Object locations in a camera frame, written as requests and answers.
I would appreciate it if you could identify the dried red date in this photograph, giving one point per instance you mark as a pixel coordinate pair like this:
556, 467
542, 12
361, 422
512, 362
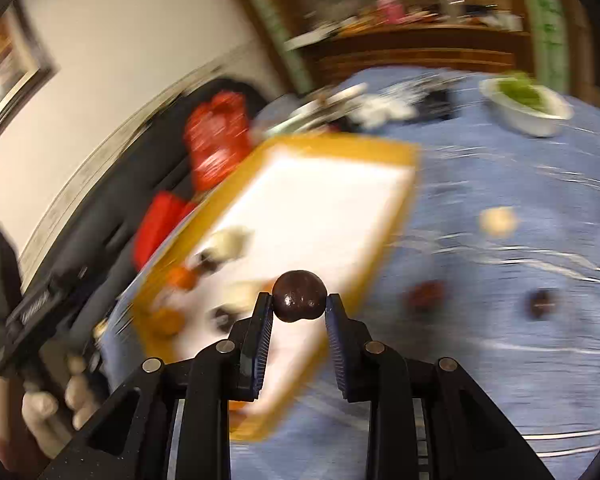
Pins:
425, 294

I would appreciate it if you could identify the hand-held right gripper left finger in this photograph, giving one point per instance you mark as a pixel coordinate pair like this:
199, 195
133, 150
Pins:
262, 340

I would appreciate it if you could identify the white gloves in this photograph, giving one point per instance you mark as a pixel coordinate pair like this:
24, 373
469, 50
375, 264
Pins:
385, 110

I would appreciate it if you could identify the wooden cabinet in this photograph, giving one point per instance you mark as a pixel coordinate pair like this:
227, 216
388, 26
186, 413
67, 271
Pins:
420, 47

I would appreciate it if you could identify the person's left hand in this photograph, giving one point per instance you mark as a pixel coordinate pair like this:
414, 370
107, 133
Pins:
75, 400

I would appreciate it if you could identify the peeled banana piece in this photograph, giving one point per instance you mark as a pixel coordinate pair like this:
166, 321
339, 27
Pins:
498, 221
240, 293
230, 242

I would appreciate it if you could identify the pink bottle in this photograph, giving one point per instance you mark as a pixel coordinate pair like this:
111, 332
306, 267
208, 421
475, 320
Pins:
390, 7

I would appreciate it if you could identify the red plastic bag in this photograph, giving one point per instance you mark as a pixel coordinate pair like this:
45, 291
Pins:
215, 130
160, 225

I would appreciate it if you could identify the white bowl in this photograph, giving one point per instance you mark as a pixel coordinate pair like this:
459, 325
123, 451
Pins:
530, 115

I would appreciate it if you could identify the bamboo wall decoration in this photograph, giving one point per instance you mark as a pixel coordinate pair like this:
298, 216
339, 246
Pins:
545, 15

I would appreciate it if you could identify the person's left forearm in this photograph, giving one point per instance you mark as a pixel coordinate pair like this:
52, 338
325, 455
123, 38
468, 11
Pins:
2, 425

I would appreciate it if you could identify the black pouch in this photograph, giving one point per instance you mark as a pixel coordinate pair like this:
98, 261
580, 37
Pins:
434, 101

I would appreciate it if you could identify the mandarin orange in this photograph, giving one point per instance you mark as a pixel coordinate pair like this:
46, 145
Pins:
182, 278

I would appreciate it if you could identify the dark purple plum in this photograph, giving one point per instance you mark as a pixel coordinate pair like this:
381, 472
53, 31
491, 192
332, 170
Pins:
207, 261
542, 303
299, 295
225, 318

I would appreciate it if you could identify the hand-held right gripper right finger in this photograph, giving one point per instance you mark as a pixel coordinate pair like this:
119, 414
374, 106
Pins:
337, 345

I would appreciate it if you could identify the framed wall picture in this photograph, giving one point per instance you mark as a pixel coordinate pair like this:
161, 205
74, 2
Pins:
10, 65

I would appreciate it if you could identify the yellow-rimmed white tray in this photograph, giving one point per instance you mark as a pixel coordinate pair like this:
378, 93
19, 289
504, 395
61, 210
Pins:
320, 210

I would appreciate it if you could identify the chopped green vegetables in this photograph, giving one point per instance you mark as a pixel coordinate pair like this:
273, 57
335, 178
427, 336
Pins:
522, 89

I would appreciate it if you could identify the white hand tool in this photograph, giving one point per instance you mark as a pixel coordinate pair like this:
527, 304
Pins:
320, 105

